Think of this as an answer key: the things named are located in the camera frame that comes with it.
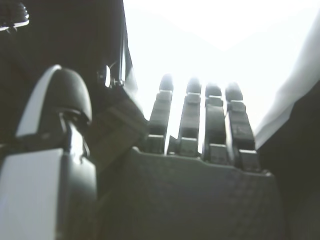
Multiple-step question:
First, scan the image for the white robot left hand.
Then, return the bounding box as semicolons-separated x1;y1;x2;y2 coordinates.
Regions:
0;64;286;240

